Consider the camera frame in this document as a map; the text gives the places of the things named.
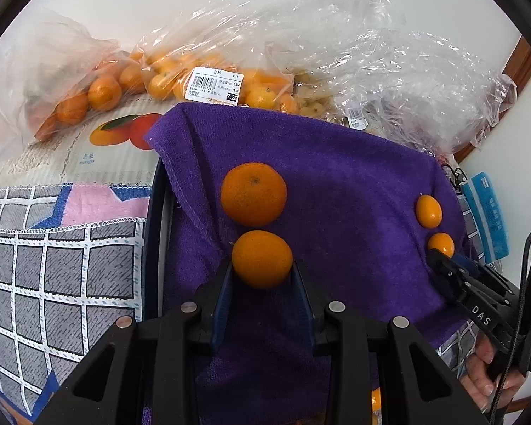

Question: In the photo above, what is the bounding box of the mango print cardboard box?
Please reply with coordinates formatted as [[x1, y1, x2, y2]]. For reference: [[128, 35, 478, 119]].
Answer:
[[0, 100, 169, 191]]

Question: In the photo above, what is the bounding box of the grey checkered star blanket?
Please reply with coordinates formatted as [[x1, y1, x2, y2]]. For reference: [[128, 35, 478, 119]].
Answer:
[[0, 181, 487, 425]]

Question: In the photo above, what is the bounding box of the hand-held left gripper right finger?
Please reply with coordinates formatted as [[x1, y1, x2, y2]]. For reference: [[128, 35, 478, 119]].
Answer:
[[292, 261, 487, 425]]

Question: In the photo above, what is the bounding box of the blue tissue pack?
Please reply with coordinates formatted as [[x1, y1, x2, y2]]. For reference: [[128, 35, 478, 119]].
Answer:
[[460, 170, 509, 262]]

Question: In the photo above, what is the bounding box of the person's right hand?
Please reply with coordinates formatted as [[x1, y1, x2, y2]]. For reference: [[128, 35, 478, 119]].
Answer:
[[462, 332, 527, 412]]

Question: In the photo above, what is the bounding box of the brown wooden door frame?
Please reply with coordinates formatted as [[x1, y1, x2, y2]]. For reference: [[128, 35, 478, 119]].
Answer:
[[451, 33, 531, 164]]

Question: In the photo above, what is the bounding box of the large mandarin orange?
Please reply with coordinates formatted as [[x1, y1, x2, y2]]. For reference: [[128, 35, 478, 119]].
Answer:
[[220, 162, 288, 227], [231, 229, 293, 289]]

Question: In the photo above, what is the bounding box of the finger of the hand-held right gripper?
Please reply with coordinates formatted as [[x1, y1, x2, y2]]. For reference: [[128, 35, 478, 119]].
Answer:
[[453, 254, 514, 295], [427, 250, 474, 306]]

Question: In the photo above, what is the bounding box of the clear bag of red fruits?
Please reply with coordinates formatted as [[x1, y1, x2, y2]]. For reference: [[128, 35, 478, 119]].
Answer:
[[336, 27, 518, 164]]

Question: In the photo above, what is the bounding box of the labelled clear bag of mandarins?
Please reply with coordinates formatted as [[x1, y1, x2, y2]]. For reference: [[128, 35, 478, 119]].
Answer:
[[130, 0, 302, 118]]

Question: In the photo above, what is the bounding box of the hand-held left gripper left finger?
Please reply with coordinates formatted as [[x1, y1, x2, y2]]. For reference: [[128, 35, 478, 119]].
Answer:
[[35, 261, 236, 425]]

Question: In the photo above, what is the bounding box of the small mandarin orange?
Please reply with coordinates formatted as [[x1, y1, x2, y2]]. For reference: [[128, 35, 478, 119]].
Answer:
[[369, 387, 383, 425], [427, 232, 455, 258], [415, 194, 442, 230]]

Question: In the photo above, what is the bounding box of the purple towel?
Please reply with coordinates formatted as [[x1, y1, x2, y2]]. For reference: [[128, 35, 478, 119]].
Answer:
[[144, 102, 479, 425]]

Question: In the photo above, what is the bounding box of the black tangled cord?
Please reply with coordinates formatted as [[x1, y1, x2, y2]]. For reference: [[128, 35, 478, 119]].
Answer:
[[440, 164, 470, 193]]

